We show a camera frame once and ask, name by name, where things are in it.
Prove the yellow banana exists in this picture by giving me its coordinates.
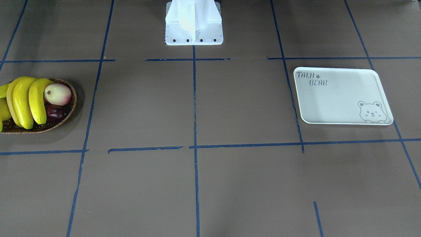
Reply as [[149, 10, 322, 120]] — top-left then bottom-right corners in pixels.
[[6, 76, 25, 127], [28, 78, 53, 125], [12, 77, 37, 129]]

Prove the yellow-green banana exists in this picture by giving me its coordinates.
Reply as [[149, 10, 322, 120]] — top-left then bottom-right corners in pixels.
[[0, 83, 12, 131]]

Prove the brown wicker basket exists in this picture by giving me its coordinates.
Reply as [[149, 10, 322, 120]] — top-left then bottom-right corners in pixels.
[[1, 77, 78, 134]]

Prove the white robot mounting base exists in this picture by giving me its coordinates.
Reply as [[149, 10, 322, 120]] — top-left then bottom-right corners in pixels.
[[164, 0, 224, 45]]

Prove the white bear plastic tray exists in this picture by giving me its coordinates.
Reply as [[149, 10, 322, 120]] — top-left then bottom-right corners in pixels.
[[293, 66, 394, 125]]

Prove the pink white peach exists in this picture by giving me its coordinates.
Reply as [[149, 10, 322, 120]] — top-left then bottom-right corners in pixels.
[[44, 83, 72, 106]]

